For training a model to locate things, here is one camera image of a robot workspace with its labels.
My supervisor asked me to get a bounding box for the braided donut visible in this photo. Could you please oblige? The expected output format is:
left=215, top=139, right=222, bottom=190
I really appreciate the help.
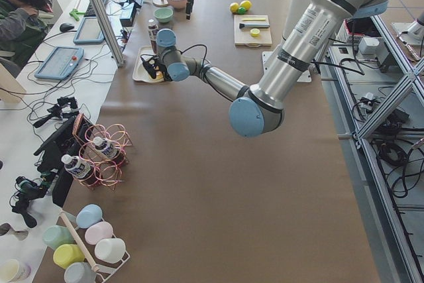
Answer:
left=153, top=72, right=163, bottom=80

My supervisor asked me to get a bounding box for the white round plate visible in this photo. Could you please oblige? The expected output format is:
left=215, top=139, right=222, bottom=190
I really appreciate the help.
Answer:
left=142, top=61, right=163, bottom=80

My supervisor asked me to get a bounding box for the cream rectangular tray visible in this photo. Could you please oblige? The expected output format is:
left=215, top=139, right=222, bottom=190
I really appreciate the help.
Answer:
left=132, top=46, right=159, bottom=84

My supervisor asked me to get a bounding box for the dark tea bottle on tray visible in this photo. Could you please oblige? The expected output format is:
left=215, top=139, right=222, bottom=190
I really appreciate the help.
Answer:
left=148, top=19, right=158, bottom=53

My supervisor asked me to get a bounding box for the green bowl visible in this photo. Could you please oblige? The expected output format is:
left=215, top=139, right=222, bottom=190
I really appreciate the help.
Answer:
left=154, top=7, right=174, bottom=23

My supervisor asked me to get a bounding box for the yellow lemon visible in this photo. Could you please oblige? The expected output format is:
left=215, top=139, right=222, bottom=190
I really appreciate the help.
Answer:
left=240, top=0, right=252, bottom=11
left=229, top=3, right=240, bottom=13

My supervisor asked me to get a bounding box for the green lime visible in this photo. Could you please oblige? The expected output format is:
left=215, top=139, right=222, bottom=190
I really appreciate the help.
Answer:
left=237, top=7, right=247, bottom=15

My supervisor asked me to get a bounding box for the yellow plastic knife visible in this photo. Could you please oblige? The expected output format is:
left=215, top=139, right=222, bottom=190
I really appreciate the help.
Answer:
left=242, top=17, right=266, bottom=21

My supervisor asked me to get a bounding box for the blue teach pendant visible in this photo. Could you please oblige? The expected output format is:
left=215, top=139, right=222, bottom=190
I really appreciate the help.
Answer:
left=73, top=17, right=105, bottom=44
left=34, top=46, right=84, bottom=80

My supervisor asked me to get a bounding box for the wooden cutting board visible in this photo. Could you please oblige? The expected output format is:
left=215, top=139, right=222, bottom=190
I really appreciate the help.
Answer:
left=233, top=15, right=272, bottom=46

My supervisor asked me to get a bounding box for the half lemon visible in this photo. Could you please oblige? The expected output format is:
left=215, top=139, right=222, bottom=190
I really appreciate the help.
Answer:
left=250, top=28, right=260, bottom=37

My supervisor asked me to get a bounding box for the tea bottle in rack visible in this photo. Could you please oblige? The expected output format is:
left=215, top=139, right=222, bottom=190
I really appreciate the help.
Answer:
left=93, top=137, right=119, bottom=160
left=61, top=154, right=93, bottom=182

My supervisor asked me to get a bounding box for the seated person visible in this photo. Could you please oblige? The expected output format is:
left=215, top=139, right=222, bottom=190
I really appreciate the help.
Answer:
left=1, top=0, right=52, bottom=67

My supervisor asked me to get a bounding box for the blue cup on rack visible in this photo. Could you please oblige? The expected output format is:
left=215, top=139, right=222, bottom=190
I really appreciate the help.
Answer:
left=76, top=204, right=103, bottom=229

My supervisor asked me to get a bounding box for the pink cup on rack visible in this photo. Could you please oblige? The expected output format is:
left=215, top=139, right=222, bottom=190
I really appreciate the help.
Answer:
left=85, top=221, right=113, bottom=245

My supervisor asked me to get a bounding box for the pale cup on rack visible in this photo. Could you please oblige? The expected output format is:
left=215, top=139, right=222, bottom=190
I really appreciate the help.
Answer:
left=95, top=238, right=126, bottom=264

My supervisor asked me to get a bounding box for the green cup on rack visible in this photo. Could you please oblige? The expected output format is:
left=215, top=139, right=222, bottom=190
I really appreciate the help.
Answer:
left=42, top=225, right=75, bottom=251

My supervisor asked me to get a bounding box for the yellow cup on rack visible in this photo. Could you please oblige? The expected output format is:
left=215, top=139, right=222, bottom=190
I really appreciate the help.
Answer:
left=53, top=244, right=85, bottom=269

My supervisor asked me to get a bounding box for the grey cup on rack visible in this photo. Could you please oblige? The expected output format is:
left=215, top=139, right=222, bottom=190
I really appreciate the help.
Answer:
left=64, top=262, right=96, bottom=283

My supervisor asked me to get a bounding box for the aluminium frame post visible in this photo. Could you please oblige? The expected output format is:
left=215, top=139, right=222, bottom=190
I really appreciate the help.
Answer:
left=90, top=0, right=125, bottom=68

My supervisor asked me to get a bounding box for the copper wire bottle rack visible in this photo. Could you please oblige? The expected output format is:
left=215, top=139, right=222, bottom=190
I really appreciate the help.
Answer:
left=72, top=123, right=132, bottom=190

